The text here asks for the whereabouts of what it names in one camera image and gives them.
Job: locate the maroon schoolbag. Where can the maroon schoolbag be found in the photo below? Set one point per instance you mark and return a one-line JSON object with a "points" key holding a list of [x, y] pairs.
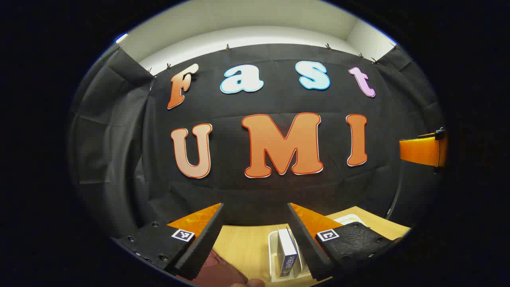
{"points": [[217, 269]]}

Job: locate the blue book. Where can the blue book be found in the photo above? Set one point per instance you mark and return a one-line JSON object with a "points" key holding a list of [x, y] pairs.
{"points": [[287, 251]]}

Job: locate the white bookshelf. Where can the white bookshelf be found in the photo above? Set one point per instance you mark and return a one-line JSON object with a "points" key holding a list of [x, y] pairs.
{"points": [[273, 255]]}

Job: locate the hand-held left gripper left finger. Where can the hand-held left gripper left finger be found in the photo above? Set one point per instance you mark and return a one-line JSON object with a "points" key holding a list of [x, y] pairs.
{"points": [[205, 247]]}

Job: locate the black backdrop cloth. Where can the black backdrop cloth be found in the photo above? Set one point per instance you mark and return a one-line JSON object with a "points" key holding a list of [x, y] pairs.
{"points": [[279, 99]]}

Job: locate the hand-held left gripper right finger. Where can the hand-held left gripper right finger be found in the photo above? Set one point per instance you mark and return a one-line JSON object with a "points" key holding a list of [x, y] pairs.
{"points": [[306, 247]]}

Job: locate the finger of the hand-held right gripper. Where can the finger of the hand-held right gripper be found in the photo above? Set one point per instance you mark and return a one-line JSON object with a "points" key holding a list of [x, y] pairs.
{"points": [[418, 151]]}

